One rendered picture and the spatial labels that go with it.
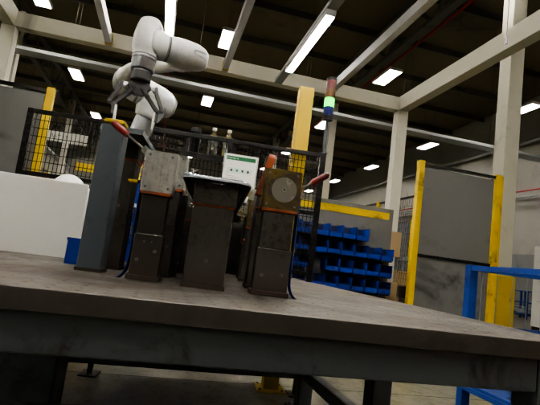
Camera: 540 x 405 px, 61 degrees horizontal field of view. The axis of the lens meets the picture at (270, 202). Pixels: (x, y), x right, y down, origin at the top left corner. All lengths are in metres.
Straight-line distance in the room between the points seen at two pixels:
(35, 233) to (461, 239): 4.02
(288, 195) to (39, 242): 1.19
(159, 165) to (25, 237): 0.96
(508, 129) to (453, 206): 4.83
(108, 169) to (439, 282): 3.96
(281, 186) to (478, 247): 4.01
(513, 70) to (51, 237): 9.12
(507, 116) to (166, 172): 8.80
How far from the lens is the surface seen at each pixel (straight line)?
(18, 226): 2.16
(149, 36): 1.84
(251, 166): 2.99
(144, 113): 2.35
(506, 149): 9.59
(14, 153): 4.32
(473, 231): 5.15
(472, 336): 1.09
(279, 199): 1.31
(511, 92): 9.97
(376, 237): 4.89
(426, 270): 4.84
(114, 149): 1.46
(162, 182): 1.32
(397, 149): 7.10
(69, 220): 2.12
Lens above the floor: 0.79
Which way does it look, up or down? 7 degrees up
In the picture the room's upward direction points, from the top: 7 degrees clockwise
